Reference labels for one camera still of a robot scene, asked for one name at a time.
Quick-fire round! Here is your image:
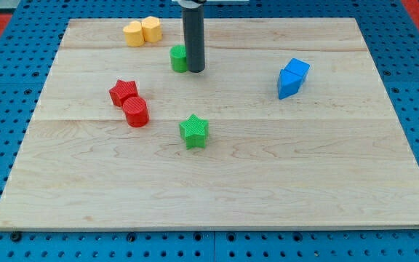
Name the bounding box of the green star block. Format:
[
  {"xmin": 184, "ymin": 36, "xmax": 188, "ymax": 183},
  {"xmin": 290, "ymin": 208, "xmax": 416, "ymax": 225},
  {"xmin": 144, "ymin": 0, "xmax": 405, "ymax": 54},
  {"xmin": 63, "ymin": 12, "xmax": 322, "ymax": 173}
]
[{"xmin": 179, "ymin": 114, "xmax": 209, "ymax": 149}]

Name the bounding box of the yellow hexagon block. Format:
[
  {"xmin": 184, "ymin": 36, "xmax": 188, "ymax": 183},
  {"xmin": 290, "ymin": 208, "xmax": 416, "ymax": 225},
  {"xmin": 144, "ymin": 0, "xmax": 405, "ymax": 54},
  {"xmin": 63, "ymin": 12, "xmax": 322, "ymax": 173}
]
[{"xmin": 142, "ymin": 16, "xmax": 162, "ymax": 42}]

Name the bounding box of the red star block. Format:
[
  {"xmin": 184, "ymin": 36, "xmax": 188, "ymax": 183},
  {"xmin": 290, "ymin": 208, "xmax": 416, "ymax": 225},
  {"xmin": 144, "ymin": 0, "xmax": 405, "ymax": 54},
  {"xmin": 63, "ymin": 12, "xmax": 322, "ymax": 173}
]
[{"xmin": 108, "ymin": 80, "xmax": 138, "ymax": 107}]

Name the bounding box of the yellow heart block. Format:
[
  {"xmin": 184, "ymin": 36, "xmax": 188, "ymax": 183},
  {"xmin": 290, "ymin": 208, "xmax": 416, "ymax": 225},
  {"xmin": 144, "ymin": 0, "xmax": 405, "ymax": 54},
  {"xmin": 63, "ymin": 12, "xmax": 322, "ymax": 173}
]
[{"xmin": 122, "ymin": 20, "xmax": 145, "ymax": 47}]

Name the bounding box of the green cylinder block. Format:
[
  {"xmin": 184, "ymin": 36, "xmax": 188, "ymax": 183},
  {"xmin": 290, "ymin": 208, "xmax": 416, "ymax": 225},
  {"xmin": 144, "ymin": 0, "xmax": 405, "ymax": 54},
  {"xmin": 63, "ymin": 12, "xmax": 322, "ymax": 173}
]
[{"xmin": 169, "ymin": 44, "xmax": 188, "ymax": 73}]

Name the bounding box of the blue triangle block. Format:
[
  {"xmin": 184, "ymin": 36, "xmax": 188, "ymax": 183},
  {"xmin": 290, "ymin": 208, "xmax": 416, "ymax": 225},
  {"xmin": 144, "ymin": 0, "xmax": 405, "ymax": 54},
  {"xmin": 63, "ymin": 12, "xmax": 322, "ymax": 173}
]
[{"xmin": 277, "ymin": 69, "xmax": 302, "ymax": 100}]

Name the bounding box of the red cylinder block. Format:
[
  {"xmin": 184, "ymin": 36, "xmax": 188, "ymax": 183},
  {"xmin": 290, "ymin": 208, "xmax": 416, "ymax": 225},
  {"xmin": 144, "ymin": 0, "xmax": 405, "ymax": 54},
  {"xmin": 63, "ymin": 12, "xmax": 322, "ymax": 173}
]
[{"xmin": 122, "ymin": 97, "xmax": 149, "ymax": 127}]

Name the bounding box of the wooden board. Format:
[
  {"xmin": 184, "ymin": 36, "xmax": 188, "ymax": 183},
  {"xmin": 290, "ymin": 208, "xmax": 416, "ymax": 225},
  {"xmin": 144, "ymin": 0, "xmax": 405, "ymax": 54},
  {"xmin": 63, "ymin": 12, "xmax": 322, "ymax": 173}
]
[{"xmin": 0, "ymin": 18, "xmax": 419, "ymax": 232}]

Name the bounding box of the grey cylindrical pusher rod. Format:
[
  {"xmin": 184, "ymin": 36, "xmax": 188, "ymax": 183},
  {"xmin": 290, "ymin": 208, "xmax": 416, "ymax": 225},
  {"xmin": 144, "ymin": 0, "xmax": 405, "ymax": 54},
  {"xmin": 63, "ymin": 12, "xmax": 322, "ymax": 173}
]
[{"xmin": 178, "ymin": 0, "xmax": 205, "ymax": 73}]

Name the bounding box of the blue cube block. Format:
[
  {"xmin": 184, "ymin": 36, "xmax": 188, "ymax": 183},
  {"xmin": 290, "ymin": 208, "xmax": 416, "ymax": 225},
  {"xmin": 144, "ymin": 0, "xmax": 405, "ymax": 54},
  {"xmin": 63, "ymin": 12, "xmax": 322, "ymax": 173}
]
[{"xmin": 284, "ymin": 58, "xmax": 310, "ymax": 83}]

